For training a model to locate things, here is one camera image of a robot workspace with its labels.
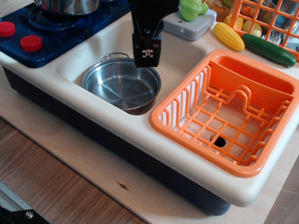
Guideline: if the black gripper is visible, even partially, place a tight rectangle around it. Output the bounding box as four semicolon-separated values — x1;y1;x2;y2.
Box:
128;0;180;68

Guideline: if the steel pan with loop handles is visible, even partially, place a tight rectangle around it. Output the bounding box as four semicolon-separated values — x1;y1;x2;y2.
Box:
82;52;161;115

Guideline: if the cream toy sink unit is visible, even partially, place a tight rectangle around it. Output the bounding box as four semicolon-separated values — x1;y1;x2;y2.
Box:
0;14;299;216

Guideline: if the orange plastic drying rack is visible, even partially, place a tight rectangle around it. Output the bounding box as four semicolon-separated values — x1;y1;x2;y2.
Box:
150;49;299;178

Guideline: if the orange upright grid rack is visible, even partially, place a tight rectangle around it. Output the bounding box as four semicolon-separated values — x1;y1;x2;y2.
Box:
229;0;299;63

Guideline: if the grey toy faucet base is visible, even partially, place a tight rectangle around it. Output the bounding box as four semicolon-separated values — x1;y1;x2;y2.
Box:
163;10;217;41

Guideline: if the green toy broccoli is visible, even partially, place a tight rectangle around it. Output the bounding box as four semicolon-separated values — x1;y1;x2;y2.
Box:
180;0;208;21

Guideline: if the yellow toy corn cob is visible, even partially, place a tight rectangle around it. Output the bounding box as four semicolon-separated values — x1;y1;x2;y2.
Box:
213;22;245;51

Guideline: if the yellow toy lemon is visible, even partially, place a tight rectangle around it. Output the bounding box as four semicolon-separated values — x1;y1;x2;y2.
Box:
242;20;262;37

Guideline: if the blue toy stove top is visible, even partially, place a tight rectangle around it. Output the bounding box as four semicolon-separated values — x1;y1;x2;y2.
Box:
0;0;130;68

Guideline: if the right red stove knob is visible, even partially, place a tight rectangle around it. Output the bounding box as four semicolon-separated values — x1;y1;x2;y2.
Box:
20;35;43;53

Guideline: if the red stove knob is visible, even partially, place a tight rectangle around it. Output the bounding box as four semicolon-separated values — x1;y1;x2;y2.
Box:
20;35;43;53
0;21;16;38

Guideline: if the green toy cucumber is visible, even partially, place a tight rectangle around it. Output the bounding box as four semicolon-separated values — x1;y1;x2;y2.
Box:
242;33;297;67

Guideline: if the left red stove knob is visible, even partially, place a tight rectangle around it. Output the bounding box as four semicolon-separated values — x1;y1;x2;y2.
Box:
0;21;16;38

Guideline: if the large steel bowl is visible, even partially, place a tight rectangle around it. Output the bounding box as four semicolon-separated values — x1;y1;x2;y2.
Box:
256;0;299;43

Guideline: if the light plywood board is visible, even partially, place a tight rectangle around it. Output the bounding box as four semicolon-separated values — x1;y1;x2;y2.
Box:
0;0;299;224

